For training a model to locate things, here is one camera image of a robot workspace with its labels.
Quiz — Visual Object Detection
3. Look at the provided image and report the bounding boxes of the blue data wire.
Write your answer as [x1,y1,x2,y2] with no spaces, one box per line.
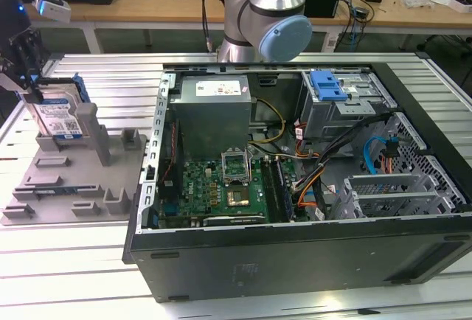
[363,137,398,175]

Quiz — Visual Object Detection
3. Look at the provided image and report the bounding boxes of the hard disk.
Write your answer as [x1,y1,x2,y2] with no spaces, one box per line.
[21,72,88,141]

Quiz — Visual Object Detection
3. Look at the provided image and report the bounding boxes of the metal socket cover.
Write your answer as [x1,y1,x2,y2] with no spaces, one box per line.
[220,148,249,187]

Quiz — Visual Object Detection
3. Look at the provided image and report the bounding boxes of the CPU socket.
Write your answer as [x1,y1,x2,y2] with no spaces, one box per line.
[223,183,254,209]

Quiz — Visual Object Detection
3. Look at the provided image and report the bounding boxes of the orange black power wire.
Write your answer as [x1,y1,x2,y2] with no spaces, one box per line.
[381,135,402,174]

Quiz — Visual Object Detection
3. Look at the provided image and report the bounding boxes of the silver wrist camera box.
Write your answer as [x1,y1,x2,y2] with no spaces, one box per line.
[32,0,72,24]

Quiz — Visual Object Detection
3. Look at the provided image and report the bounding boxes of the black RAM stick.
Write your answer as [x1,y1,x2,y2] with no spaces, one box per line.
[260,156,282,223]
[274,158,295,220]

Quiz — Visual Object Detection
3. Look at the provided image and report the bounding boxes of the black expansion card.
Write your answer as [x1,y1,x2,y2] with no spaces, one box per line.
[202,215,267,227]

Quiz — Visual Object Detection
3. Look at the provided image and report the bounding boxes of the green motherboard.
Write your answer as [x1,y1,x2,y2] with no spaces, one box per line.
[160,156,296,229]

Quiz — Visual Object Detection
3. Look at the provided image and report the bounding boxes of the metal drive cage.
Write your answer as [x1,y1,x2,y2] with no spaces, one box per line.
[298,70,398,140]

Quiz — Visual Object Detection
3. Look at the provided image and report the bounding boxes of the grey power supply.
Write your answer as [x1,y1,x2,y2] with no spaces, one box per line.
[168,74,252,151]

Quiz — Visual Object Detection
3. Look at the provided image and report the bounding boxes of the white open box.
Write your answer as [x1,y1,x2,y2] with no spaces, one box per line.
[431,0,472,15]

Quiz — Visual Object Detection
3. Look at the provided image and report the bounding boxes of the white barcode label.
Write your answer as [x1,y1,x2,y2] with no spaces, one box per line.
[324,33,341,52]

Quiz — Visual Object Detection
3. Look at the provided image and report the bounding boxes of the wooden desk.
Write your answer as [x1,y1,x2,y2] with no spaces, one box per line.
[0,0,472,55]

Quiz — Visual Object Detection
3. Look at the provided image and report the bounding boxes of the blue plastic cage latch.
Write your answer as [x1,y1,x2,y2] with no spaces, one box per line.
[310,71,350,102]

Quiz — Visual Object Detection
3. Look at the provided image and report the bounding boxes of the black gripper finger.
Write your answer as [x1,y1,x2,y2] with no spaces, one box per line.
[10,27,44,104]
[0,56,23,92]

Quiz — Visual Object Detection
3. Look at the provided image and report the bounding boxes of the black cable bundle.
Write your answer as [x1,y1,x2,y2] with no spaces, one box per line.
[293,111,394,192]

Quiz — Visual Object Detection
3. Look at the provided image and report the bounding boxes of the thin metal locking lever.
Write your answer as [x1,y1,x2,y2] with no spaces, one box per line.
[247,148,256,184]

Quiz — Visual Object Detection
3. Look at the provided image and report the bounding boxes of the orange flat wire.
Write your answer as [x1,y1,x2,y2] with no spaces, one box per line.
[294,181,321,209]

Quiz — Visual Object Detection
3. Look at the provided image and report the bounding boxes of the RAM stick with blue label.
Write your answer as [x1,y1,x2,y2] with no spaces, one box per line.
[32,186,80,195]

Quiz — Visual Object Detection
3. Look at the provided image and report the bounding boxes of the yellow wires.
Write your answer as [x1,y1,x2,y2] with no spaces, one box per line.
[247,98,287,147]

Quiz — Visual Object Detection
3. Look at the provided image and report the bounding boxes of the grey parts rack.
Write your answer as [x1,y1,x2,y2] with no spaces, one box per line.
[0,102,148,227]

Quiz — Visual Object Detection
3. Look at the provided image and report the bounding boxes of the metal disk bay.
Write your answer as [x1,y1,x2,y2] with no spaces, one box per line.
[331,172,462,221]

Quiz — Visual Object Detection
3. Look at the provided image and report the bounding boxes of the black PC case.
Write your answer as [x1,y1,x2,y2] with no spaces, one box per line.
[121,61,472,303]

